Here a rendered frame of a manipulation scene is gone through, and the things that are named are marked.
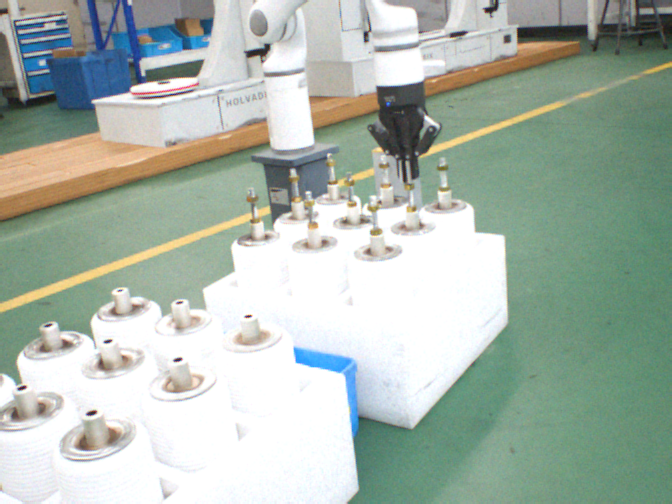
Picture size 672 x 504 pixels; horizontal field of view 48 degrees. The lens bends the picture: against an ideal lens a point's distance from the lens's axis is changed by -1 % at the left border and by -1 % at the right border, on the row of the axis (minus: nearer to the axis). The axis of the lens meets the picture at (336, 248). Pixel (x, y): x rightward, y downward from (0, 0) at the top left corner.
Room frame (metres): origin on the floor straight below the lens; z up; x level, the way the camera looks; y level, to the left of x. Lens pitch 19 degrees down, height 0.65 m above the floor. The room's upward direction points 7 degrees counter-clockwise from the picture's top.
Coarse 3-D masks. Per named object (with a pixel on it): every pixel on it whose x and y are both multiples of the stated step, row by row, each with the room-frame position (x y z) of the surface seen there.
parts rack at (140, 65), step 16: (96, 0) 6.51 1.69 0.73; (112, 0) 6.60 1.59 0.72; (128, 0) 6.05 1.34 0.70; (96, 16) 6.48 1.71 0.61; (128, 16) 6.04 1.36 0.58; (96, 32) 6.45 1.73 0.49; (128, 32) 6.06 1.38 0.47; (96, 48) 6.47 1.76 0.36; (144, 64) 6.08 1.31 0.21; (160, 64) 6.17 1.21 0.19; (144, 80) 6.06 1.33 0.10
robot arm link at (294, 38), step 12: (300, 12) 1.69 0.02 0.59; (288, 24) 1.66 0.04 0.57; (300, 24) 1.69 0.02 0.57; (288, 36) 1.68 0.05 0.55; (300, 36) 1.69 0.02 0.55; (276, 48) 1.73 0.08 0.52; (288, 48) 1.70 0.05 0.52; (300, 48) 1.69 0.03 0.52; (276, 60) 1.67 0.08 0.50; (288, 60) 1.66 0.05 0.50; (300, 60) 1.67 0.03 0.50; (264, 72) 1.68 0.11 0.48; (276, 72) 1.66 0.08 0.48; (288, 72) 1.66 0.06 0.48; (300, 72) 1.67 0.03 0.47
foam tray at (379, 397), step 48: (480, 240) 1.30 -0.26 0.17; (240, 288) 1.20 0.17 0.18; (288, 288) 1.18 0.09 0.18; (432, 288) 1.10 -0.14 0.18; (480, 288) 1.21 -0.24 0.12; (336, 336) 1.06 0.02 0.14; (384, 336) 1.01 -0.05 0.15; (432, 336) 1.06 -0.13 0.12; (480, 336) 1.20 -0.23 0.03; (384, 384) 1.01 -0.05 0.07; (432, 384) 1.05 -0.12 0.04
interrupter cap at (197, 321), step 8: (192, 312) 0.94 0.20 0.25; (200, 312) 0.94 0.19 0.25; (208, 312) 0.93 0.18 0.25; (160, 320) 0.93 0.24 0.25; (168, 320) 0.92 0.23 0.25; (192, 320) 0.92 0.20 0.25; (200, 320) 0.91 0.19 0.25; (208, 320) 0.91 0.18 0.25; (160, 328) 0.90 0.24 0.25; (168, 328) 0.90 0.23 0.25; (176, 328) 0.90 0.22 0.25; (184, 328) 0.89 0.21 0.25; (192, 328) 0.89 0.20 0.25; (200, 328) 0.89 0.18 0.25; (168, 336) 0.88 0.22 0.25; (176, 336) 0.88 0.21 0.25
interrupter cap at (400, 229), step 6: (402, 222) 1.22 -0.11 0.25; (420, 222) 1.21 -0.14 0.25; (426, 222) 1.20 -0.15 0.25; (432, 222) 1.20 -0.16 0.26; (390, 228) 1.19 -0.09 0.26; (396, 228) 1.19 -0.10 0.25; (402, 228) 1.20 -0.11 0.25; (420, 228) 1.18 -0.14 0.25; (426, 228) 1.17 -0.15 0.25; (432, 228) 1.17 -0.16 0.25; (396, 234) 1.17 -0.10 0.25; (402, 234) 1.16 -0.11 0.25; (408, 234) 1.15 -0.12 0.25; (414, 234) 1.15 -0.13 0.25; (420, 234) 1.15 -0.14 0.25
